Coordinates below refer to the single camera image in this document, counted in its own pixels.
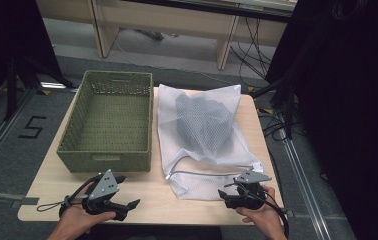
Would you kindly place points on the green woven basket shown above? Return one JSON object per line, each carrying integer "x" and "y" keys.
{"x": 117, "y": 113}

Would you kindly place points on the person's right hand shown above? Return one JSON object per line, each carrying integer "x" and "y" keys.
{"x": 265, "y": 216}

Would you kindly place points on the black curtain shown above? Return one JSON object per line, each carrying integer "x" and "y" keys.
{"x": 350, "y": 116}
{"x": 7, "y": 43}

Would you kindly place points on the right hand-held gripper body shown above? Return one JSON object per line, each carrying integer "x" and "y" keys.
{"x": 253, "y": 196}

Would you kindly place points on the grey floor tape strip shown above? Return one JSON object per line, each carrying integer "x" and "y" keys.
{"x": 3, "y": 196}

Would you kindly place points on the black cloth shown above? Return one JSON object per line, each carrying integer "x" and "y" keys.
{"x": 203, "y": 120}

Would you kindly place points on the light wooden desk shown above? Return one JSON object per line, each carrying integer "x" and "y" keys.
{"x": 163, "y": 20}

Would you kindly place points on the white mesh laundry bag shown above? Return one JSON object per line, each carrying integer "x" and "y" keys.
{"x": 190, "y": 173}

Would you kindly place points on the black tripod stand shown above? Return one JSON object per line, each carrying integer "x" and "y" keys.
{"x": 285, "y": 100}
{"x": 27, "y": 80}

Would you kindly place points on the person's left hand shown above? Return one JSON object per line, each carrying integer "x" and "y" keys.
{"x": 77, "y": 220}

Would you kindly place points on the person's legs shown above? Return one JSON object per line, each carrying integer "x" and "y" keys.
{"x": 150, "y": 233}

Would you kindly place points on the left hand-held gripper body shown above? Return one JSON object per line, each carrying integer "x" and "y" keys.
{"x": 103, "y": 188}

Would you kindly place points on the dark power strip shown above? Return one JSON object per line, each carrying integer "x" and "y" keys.
{"x": 150, "y": 34}

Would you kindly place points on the metal floor rail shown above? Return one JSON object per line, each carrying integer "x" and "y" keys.
{"x": 0, "y": 133}
{"x": 305, "y": 190}

